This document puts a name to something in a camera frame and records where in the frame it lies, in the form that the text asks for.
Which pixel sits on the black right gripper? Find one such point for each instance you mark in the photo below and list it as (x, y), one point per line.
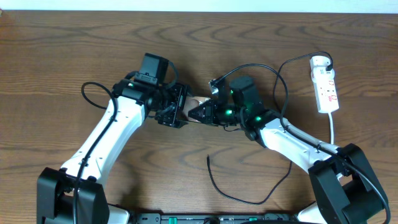
(211, 112)

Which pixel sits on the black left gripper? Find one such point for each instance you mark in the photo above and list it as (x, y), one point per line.
(178, 104)

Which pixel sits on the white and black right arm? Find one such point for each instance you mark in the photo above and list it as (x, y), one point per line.
(345, 186)

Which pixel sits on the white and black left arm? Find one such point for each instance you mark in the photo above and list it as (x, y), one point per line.
(75, 192)

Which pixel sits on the white surge protector power strip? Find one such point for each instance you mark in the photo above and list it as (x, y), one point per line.
(325, 90)

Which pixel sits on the white USB wall charger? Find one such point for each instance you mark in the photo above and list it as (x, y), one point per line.
(321, 69)

